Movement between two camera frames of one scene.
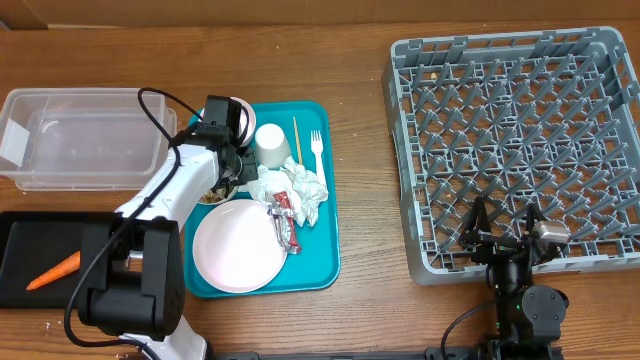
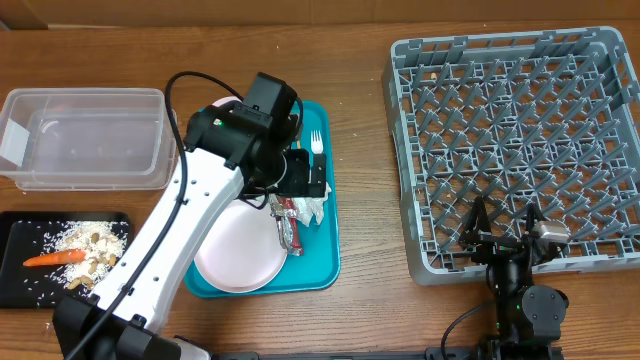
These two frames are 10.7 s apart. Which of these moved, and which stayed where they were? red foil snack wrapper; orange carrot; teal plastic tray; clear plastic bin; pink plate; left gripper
Moved: orange carrot; left gripper
Stayed: clear plastic bin; pink plate; red foil snack wrapper; teal plastic tray
